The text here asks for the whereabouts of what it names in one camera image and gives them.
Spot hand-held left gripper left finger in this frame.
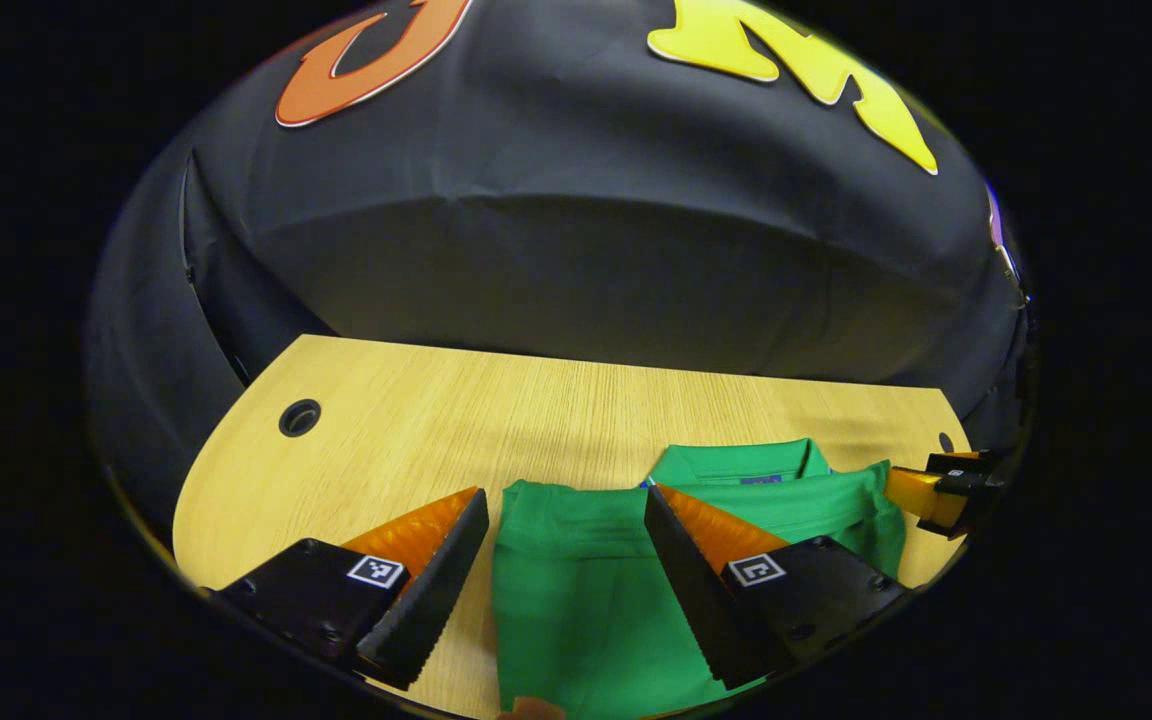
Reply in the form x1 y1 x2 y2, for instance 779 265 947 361
211 487 490 693

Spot green polo T-shirt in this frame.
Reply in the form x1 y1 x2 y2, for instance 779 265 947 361
491 437 909 720

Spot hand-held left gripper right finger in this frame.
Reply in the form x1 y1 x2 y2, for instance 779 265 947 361
644 484 912 691

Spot black backdrop cloth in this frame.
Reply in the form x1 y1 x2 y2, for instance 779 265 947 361
84 0 1037 541

